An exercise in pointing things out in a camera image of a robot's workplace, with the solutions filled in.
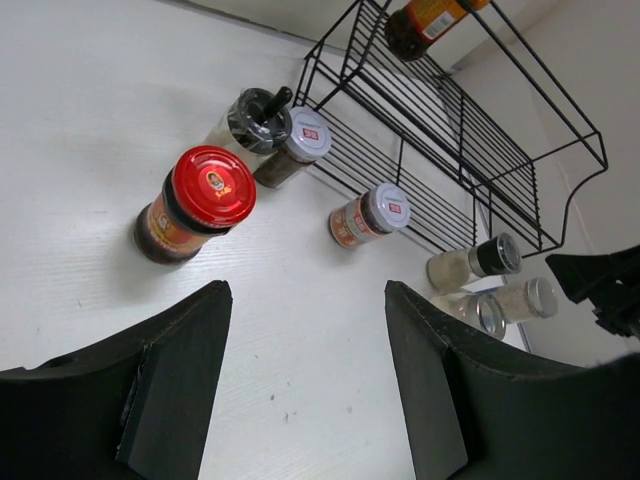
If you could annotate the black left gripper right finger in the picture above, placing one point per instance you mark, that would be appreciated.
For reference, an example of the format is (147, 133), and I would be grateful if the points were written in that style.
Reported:
(478, 408)

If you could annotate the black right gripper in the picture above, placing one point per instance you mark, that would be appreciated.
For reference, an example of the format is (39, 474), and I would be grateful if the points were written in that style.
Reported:
(609, 281)

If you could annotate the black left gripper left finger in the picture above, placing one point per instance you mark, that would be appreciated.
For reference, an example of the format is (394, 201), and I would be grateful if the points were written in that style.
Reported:
(136, 405)

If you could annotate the silver lid blue label shaker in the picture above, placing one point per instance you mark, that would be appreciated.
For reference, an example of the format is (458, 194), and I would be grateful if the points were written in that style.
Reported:
(530, 300)

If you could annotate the black collar pepper shaker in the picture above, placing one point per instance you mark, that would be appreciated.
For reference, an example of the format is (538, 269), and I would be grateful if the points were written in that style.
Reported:
(453, 270)

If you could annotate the red lid chili jar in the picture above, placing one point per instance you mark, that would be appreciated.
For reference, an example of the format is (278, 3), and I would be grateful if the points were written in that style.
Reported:
(206, 194)
(413, 29)

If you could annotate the wide clear glass jar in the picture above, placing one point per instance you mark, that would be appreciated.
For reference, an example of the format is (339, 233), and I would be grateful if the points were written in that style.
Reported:
(478, 310)

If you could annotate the white lid orange spice jar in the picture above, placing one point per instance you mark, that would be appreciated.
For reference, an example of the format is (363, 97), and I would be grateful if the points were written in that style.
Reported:
(377, 213)

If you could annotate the white lid dark spice jar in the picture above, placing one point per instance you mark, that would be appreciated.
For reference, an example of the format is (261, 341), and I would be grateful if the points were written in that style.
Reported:
(310, 140)

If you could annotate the black knob grinder jar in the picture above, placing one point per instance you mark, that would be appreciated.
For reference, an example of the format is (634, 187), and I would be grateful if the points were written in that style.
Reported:
(255, 127)

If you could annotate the black wire rack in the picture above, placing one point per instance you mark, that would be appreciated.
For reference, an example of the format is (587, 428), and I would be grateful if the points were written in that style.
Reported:
(413, 125)

